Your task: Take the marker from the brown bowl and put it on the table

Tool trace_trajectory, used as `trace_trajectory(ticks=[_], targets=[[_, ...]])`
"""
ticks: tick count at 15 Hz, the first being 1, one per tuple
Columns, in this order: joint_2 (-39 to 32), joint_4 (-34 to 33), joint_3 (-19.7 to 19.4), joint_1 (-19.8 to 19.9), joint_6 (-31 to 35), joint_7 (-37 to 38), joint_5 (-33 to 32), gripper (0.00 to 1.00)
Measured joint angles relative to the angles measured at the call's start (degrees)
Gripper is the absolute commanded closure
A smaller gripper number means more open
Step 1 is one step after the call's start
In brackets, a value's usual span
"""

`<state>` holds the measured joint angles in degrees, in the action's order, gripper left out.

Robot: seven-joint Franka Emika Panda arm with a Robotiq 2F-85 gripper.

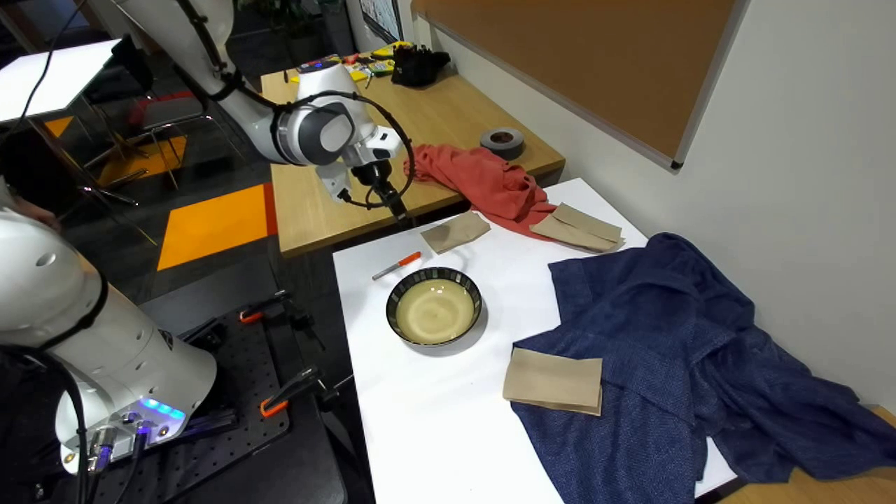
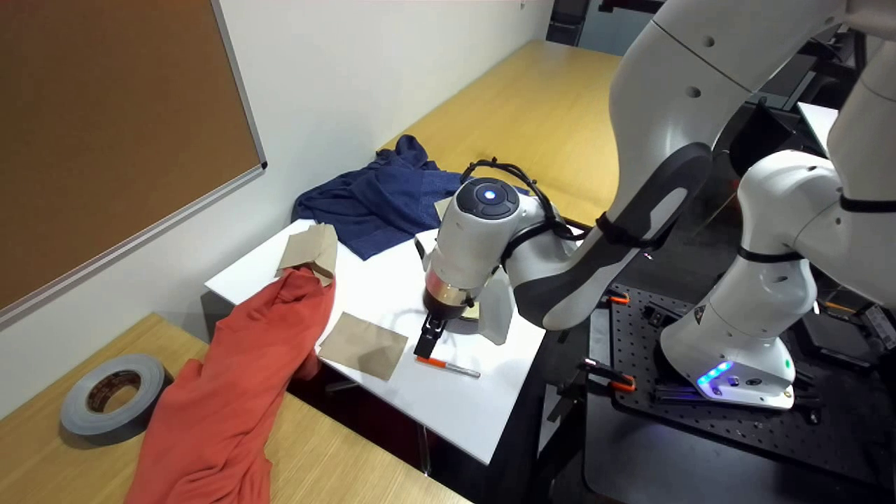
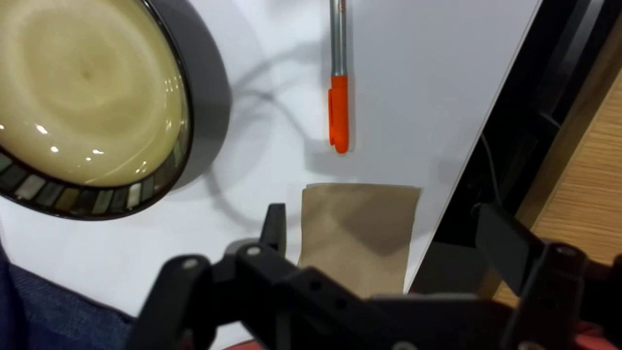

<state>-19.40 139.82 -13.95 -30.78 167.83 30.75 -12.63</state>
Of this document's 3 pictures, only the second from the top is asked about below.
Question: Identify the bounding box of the light wooden desk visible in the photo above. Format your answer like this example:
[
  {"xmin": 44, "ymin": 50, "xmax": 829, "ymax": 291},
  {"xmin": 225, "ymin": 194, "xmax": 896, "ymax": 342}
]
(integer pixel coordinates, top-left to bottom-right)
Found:
[
  {"xmin": 374, "ymin": 37, "xmax": 628, "ymax": 226},
  {"xmin": 0, "ymin": 312, "xmax": 471, "ymax": 504}
]

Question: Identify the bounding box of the crumpled brown paper piece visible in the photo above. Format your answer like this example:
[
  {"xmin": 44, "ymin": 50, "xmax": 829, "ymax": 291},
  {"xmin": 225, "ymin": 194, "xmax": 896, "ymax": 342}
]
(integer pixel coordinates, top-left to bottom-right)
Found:
[{"xmin": 274, "ymin": 221, "xmax": 341, "ymax": 289}]

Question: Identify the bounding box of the red cloth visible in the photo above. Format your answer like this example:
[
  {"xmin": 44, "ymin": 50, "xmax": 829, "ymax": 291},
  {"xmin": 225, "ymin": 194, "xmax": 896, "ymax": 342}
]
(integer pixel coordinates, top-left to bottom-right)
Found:
[{"xmin": 124, "ymin": 265, "xmax": 339, "ymax": 504}]

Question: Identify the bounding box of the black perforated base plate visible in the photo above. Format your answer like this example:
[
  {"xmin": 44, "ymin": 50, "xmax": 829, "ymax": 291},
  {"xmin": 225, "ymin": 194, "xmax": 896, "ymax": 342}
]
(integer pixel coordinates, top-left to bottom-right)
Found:
[{"xmin": 579, "ymin": 284, "xmax": 896, "ymax": 489}]

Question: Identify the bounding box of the grey duct tape roll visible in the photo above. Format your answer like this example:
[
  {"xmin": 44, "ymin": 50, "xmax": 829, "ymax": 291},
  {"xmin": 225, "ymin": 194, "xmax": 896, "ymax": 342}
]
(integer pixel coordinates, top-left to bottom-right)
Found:
[{"xmin": 58, "ymin": 352, "xmax": 173, "ymax": 449}]

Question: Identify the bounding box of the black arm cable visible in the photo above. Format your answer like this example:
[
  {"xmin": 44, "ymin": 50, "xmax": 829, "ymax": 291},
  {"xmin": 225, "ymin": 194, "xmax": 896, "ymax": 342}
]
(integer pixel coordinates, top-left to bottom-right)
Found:
[{"xmin": 458, "ymin": 158, "xmax": 601, "ymax": 246}]

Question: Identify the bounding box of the navy blue cloth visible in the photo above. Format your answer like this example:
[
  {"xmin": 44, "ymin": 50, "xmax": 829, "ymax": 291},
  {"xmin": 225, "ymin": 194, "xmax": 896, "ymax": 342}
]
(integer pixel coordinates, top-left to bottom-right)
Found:
[{"xmin": 290, "ymin": 132, "xmax": 468, "ymax": 263}]

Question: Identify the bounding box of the orange capped silver marker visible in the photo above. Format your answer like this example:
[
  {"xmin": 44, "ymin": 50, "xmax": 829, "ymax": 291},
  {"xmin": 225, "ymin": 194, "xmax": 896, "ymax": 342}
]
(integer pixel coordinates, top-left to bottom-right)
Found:
[{"xmin": 415, "ymin": 352, "xmax": 484, "ymax": 382}]

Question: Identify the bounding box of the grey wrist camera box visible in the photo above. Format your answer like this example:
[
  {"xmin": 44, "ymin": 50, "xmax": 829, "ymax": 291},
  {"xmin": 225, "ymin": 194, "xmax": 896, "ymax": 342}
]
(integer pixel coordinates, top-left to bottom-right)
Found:
[{"xmin": 477, "ymin": 265, "xmax": 517, "ymax": 347}]

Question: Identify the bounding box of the brown cork board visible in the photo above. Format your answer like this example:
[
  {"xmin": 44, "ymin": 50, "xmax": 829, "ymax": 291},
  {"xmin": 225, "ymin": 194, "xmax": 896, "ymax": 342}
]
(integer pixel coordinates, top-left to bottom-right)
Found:
[{"xmin": 0, "ymin": 0, "xmax": 272, "ymax": 327}]

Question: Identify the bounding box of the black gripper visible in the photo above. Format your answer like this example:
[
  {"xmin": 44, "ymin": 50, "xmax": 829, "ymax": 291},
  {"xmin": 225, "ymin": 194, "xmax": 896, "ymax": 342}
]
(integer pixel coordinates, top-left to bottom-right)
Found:
[{"xmin": 412, "ymin": 277, "xmax": 468, "ymax": 365}]

